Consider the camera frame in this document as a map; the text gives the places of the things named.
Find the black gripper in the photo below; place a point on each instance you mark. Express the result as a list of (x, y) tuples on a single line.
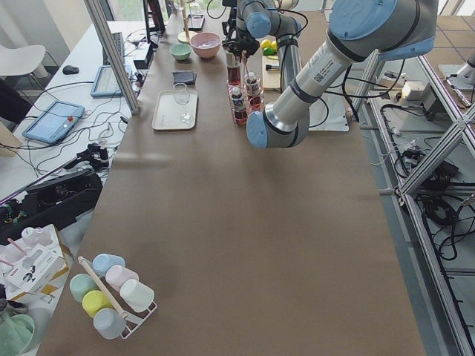
[(243, 41)]

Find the tea bottle white cap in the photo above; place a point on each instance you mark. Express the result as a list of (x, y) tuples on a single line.
[(233, 68)]

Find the copper wire bottle basket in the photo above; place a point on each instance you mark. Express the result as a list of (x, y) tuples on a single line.
[(243, 74)]

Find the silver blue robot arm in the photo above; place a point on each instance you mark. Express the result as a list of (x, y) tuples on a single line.
[(393, 29)]

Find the tea bottle middle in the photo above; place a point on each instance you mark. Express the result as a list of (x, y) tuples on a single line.
[(253, 89)]

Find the tea bottle front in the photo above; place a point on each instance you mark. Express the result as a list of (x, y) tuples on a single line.
[(238, 106)]

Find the yellow lemon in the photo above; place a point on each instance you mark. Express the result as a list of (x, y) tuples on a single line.
[(266, 43)]

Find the pink bowl with ice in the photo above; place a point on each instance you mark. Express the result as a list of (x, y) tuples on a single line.
[(206, 44)]

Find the black glass tray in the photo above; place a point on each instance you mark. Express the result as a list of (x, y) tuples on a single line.
[(195, 22)]

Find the wooden cutting board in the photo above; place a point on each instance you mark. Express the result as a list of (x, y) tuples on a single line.
[(271, 80)]

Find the wooden cup tree stand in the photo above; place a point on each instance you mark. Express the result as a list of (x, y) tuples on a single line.
[(185, 35)]

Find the green bowl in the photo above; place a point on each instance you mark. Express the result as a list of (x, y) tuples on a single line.
[(180, 51)]

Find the grey folded cloth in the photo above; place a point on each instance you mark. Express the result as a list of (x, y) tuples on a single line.
[(187, 77)]

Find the clear wine glass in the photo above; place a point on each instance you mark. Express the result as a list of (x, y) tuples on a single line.
[(182, 98)]

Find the black monitor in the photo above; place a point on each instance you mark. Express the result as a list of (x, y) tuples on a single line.
[(154, 22)]

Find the cream rabbit tray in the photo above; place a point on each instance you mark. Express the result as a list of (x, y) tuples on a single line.
[(167, 112)]

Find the blue teach pendant far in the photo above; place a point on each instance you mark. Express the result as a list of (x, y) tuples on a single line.
[(105, 83)]

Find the blue teach pendant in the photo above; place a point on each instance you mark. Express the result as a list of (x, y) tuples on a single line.
[(54, 123), (105, 83)]

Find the black computer mouse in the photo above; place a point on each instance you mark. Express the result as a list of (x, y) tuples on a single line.
[(70, 70)]

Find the blue teach pendant near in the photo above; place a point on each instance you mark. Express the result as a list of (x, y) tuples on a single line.
[(54, 123)]

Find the white chair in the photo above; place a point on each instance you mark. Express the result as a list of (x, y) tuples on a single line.
[(22, 61)]

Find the black equipment case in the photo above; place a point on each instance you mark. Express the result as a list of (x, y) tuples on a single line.
[(58, 201)]

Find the blue plastic cup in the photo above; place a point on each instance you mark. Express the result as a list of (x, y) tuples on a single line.
[(102, 262)]

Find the pink plastic cup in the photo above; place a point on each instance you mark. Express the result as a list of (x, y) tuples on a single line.
[(117, 275)]

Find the white plastic cup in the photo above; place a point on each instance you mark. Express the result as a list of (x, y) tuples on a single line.
[(136, 294)]

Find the green plastic cup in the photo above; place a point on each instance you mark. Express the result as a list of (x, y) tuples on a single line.
[(80, 285)]

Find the yellow plastic cup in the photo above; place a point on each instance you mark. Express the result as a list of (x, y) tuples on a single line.
[(94, 301)]

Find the white cardboard box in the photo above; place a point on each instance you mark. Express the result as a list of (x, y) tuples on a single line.
[(32, 266)]

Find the grey plastic cup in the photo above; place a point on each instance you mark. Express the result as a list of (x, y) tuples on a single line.
[(108, 323)]

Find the green bucket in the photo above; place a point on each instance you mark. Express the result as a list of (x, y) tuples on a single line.
[(17, 333)]

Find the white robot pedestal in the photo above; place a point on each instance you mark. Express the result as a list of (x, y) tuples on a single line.
[(328, 114)]

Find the aluminium frame post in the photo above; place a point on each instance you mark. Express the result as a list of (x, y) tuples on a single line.
[(106, 39)]

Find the black camera clamp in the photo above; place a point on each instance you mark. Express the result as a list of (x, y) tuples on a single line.
[(95, 155)]

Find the white wire cup rack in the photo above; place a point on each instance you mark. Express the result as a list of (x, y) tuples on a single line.
[(134, 320)]

